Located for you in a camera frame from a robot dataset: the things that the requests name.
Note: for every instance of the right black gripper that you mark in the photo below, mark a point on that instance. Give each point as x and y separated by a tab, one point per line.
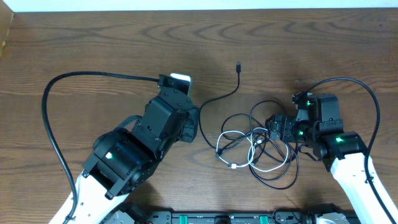
288	122

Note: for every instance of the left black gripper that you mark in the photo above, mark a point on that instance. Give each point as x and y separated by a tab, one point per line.
190	124

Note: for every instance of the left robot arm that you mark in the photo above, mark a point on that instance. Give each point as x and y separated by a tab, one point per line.
125	157

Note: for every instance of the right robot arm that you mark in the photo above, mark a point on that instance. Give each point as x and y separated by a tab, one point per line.
319	126

